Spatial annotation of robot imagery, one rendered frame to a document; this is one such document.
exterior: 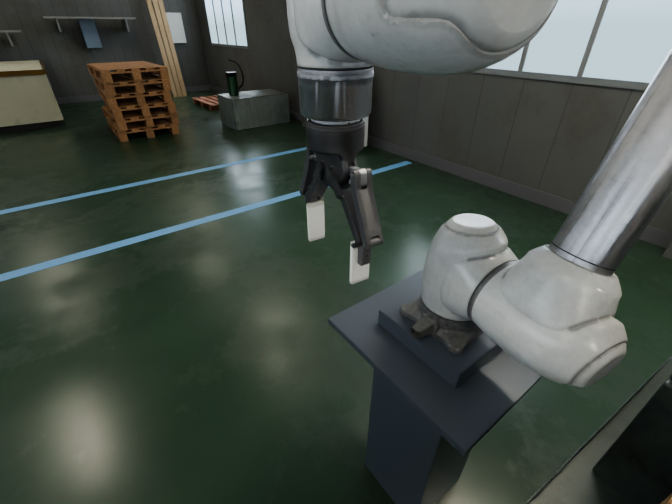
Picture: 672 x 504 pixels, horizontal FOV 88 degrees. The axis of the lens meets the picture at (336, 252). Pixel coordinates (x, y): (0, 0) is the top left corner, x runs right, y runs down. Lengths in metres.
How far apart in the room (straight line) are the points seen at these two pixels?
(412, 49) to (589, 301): 0.50
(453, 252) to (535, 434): 1.20
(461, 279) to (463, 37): 0.54
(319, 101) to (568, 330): 0.50
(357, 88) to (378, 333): 0.65
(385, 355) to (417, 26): 0.73
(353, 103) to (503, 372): 0.70
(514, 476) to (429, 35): 1.58
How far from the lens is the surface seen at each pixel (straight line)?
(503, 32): 0.26
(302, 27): 0.41
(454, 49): 0.26
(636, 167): 0.67
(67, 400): 2.08
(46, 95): 7.64
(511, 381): 0.91
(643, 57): 3.46
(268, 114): 6.31
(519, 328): 0.68
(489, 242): 0.74
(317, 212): 0.58
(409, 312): 0.89
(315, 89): 0.43
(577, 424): 1.93
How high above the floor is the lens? 1.41
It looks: 33 degrees down
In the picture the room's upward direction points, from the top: straight up
